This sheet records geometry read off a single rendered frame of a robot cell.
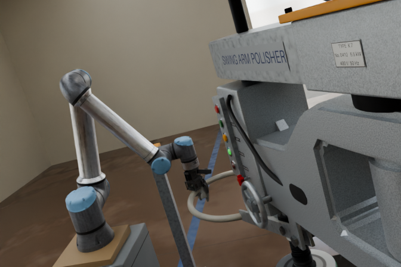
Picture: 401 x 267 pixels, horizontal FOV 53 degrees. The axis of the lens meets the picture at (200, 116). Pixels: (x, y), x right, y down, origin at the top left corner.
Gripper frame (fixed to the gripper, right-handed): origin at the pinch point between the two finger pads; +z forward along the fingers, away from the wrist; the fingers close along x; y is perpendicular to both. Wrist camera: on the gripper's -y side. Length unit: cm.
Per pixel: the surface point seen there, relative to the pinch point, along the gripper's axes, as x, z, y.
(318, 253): 81, -3, 25
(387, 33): 135, -89, 79
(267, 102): 84, -66, 37
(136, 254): -9.3, 6.4, 45.2
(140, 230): -18.6, 2.5, 33.1
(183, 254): -66, 69, -21
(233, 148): 68, -52, 40
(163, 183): -67, 13, -25
